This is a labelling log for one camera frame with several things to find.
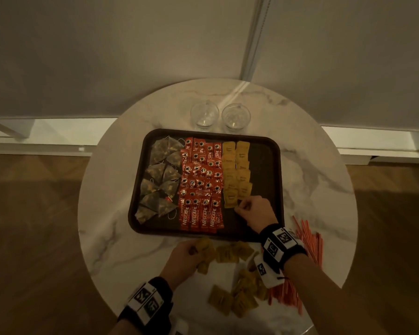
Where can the red Nescafe sachets group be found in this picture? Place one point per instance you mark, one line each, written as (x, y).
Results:
(200, 184)

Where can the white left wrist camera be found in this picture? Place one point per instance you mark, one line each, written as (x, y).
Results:
(181, 327)

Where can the pile of yellow sachets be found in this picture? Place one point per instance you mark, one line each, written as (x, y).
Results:
(244, 293)

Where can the round white marble table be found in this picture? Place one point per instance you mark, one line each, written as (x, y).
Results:
(56, 136)

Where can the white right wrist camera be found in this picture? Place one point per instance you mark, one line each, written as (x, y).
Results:
(265, 272)

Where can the person's right forearm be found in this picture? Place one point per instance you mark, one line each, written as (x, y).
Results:
(328, 303)

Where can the neat cluster of tea bags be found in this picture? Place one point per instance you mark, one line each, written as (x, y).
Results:
(159, 150)

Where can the black wristband with markers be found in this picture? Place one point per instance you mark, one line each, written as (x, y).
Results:
(270, 258)
(160, 310)

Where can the neat columns of sugar packets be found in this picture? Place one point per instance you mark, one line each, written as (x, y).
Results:
(235, 170)

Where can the person's left hand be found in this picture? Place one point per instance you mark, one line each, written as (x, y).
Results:
(179, 263)

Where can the dark brown tray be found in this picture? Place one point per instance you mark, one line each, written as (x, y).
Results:
(265, 170)

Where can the person's right hand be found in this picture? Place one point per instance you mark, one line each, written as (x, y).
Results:
(258, 214)

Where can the clear glass cup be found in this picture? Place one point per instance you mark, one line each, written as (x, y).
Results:
(205, 114)
(236, 116)

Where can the perforated metal wall rail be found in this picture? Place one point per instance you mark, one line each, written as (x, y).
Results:
(256, 34)

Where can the single yellow sugar packet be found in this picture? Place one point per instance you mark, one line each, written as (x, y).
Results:
(203, 267)

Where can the black right wristband with markers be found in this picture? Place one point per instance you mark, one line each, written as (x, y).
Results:
(270, 258)

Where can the pile of orange stick packets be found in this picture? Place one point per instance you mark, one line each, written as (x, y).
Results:
(312, 240)

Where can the black left wristband with markers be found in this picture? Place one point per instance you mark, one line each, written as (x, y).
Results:
(160, 310)

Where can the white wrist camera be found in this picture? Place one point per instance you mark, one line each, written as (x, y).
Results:
(181, 327)
(265, 272)

